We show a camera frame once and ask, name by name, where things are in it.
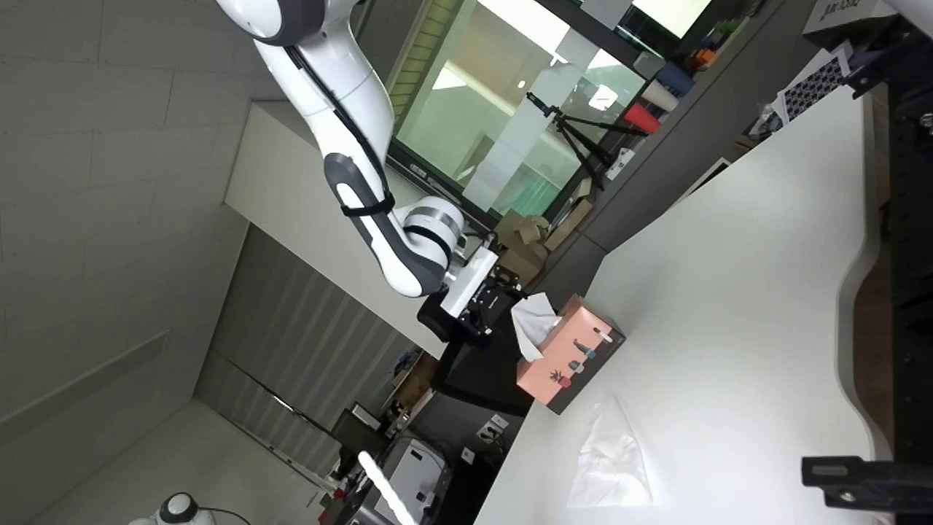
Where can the white light strip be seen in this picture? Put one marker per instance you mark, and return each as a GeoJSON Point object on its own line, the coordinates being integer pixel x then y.
{"type": "Point", "coordinates": [383, 485]}

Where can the black camera bracket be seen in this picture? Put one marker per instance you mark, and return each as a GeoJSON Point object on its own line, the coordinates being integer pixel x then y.
{"type": "Point", "coordinates": [864, 485]}

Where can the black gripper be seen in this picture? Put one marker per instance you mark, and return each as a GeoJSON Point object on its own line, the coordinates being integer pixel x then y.
{"type": "Point", "coordinates": [446, 316]}

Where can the dark grey partition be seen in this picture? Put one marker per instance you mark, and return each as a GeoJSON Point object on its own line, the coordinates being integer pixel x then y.
{"type": "Point", "coordinates": [660, 175]}

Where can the grey ribbed shutter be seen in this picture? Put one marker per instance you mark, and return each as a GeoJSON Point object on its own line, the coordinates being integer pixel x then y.
{"type": "Point", "coordinates": [293, 339]}

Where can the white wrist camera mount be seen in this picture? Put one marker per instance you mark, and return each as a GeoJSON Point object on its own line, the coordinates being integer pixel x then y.
{"type": "Point", "coordinates": [470, 281]}

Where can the black tripod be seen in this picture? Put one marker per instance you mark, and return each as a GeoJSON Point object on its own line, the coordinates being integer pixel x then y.
{"type": "Point", "coordinates": [578, 134]}

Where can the large glass window pane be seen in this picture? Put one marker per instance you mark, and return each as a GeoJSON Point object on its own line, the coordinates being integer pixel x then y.
{"type": "Point", "coordinates": [514, 116]}

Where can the white grey device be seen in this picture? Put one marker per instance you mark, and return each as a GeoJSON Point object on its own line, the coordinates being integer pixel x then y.
{"type": "Point", "coordinates": [419, 475]}

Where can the black stand column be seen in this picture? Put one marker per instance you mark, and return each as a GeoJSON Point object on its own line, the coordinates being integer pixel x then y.
{"type": "Point", "coordinates": [914, 243]}

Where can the brown cardboard box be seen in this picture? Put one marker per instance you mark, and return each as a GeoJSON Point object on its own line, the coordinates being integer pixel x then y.
{"type": "Point", "coordinates": [519, 249]}

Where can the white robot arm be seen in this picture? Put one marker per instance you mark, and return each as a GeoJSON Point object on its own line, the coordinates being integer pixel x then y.
{"type": "Point", "coordinates": [338, 87]}

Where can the orange tissue box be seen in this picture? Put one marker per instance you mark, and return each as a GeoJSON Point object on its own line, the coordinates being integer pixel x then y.
{"type": "Point", "coordinates": [572, 358]}

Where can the white perforated box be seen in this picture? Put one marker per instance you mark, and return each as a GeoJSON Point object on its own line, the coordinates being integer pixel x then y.
{"type": "Point", "coordinates": [810, 83]}

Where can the small red object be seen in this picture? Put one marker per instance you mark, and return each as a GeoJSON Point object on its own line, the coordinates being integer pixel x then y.
{"type": "Point", "coordinates": [641, 116]}

